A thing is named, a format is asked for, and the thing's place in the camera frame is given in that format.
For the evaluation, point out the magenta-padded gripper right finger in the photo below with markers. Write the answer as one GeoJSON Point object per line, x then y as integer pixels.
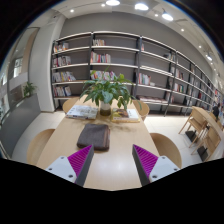
{"type": "Point", "coordinates": [157, 168]}

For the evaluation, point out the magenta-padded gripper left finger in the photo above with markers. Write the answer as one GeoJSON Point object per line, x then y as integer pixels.
{"type": "Point", "coordinates": [66, 168]}

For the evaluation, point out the zigzag-striped brown towel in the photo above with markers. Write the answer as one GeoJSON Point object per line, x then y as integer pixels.
{"type": "Point", "coordinates": [94, 136]}

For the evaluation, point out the round-backed wooden chair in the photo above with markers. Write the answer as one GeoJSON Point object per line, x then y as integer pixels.
{"type": "Point", "coordinates": [166, 150]}
{"type": "Point", "coordinates": [70, 104]}
{"type": "Point", "coordinates": [39, 146]}
{"type": "Point", "coordinates": [143, 109]}

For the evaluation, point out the large white book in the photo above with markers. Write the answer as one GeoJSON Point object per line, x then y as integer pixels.
{"type": "Point", "coordinates": [81, 112]}

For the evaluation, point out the yellow-edged picture book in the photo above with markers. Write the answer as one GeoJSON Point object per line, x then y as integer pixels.
{"type": "Point", "coordinates": [126, 116]}

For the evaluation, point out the green potted plant white pot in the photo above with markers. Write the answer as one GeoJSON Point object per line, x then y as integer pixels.
{"type": "Point", "coordinates": [106, 91]}

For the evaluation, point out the small leafy floor plant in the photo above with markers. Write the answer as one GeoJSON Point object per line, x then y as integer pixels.
{"type": "Point", "coordinates": [29, 89]}

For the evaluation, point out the grey bookshelf unit with books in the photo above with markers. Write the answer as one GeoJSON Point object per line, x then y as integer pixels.
{"type": "Point", "coordinates": [116, 55]}

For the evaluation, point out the round ceiling lights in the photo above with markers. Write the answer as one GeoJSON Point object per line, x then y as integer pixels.
{"type": "Point", "coordinates": [141, 6]}

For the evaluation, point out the wood-frame slatted chair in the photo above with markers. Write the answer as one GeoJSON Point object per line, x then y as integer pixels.
{"type": "Point", "coordinates": [196, 121]}
{"type": "Point", "coordinates": [211, 141]}

